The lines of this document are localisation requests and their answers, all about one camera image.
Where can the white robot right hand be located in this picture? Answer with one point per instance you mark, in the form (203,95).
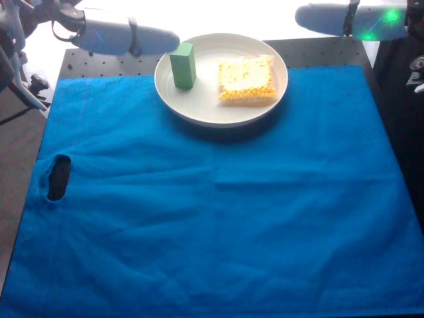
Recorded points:
(324,18)

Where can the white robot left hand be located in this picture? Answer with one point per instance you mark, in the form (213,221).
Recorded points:
(109,36)

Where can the green cube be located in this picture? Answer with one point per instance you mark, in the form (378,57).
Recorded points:
(183,68)

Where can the bag of yellow beads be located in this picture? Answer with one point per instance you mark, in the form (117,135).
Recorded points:
(246,83)

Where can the white round plate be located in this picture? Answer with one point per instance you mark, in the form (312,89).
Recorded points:
(202,106)

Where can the blue cloth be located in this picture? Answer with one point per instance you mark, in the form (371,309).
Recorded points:
(212,215)

